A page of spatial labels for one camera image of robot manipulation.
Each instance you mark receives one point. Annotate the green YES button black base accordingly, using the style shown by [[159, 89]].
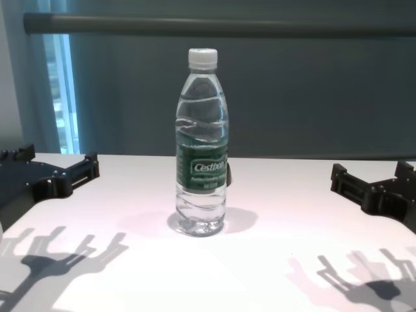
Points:
[[229, 174]]

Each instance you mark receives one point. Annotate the grey handrail bar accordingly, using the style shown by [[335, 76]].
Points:
[[195, 26]]

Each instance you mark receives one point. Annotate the clear water bottle green label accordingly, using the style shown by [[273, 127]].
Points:
[[201, 130]]

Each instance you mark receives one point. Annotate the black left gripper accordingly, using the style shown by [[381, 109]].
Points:
[[19, 182]]

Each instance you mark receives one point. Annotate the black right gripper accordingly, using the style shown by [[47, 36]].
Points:
[[403, 198]]

